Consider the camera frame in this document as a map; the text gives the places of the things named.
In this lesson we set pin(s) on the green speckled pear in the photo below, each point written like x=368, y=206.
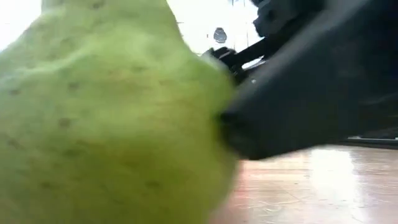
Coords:
x=109, y=124

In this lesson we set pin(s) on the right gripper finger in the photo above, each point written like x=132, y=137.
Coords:
x=239, y=59
x=311, y=99

